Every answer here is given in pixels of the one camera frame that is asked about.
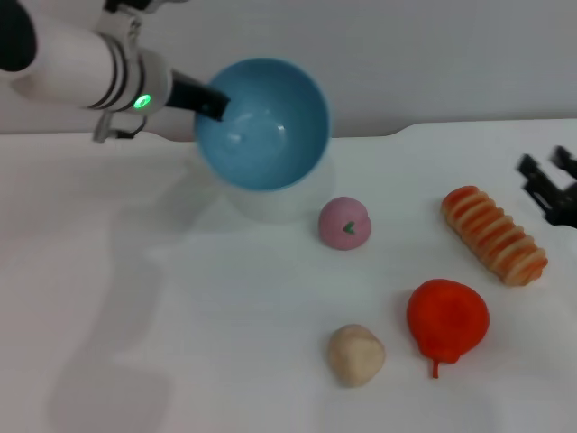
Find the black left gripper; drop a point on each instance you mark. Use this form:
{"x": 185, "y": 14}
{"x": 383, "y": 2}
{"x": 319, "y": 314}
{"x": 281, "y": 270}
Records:
{"x": 187, "y": 92}

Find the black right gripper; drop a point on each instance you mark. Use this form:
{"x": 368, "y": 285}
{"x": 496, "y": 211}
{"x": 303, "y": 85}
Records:
{"x": 561, "y": 205}

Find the blue bowl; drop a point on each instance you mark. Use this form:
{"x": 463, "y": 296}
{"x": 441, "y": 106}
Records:
{"x": 266, "y": 135}

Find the beige egg yolk pastry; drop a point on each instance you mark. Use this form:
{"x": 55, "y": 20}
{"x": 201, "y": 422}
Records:
{"x": 356, "y": 356}

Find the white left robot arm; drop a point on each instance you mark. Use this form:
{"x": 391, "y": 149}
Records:
{"x": 67, "y": 58}

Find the pink peach-shaped pastry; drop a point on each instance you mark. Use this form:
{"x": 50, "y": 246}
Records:
{"x": 345, "y": 223}

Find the orange striped bread roll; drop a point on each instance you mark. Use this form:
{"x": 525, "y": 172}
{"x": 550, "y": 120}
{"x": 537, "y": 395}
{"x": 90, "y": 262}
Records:
{"x": 493, "y": 234}

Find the red pear-shaped toy fruit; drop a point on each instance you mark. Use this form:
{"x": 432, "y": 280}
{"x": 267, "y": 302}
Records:
{"x": 448, "y": 318}

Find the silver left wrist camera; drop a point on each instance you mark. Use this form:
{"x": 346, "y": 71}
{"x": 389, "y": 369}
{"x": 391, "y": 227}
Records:
{"x": 130, "y": 4}

